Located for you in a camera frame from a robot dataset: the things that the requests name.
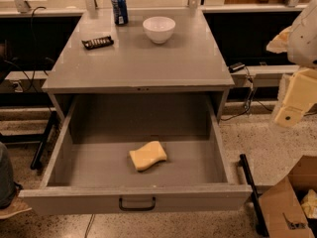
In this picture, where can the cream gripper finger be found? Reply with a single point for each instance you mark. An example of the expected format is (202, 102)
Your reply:
(300, 95)
(279, 44)

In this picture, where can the yellow sponge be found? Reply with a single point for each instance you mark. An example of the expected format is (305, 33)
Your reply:
(148, 155)

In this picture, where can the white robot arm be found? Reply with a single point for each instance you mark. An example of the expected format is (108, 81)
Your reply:
(302, 44)

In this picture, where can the grey cabinet counter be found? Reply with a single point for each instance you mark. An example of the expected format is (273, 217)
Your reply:
(189, 61)

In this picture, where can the grey open top drawer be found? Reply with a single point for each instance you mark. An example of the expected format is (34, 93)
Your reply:
(127, 153)

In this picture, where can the black power adapter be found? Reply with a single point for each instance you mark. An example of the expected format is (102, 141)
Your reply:
(236, 67)

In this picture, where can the brown cardboard box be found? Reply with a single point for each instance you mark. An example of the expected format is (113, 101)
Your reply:
(283, 214)

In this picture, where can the white bowl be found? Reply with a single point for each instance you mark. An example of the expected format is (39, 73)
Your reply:
(159, 29)

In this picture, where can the black metal floor bar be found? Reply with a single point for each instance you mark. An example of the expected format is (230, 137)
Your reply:
(261, 227)

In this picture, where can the blue soda can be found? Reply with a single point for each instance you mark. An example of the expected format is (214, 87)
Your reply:
(120, 12)

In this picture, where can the black snack bar wrapper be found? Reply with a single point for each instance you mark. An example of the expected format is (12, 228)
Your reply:
(98, 43)

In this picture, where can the black table leg left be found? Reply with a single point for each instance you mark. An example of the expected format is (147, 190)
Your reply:
(41, 139)

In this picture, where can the tan shoe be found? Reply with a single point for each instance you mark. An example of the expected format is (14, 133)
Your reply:
(16, 206)

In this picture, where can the person's leg in jeans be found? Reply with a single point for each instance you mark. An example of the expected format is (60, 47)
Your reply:
(7, 185)

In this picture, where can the black drawer handle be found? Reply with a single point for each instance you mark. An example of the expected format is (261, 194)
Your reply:
(137, 205)

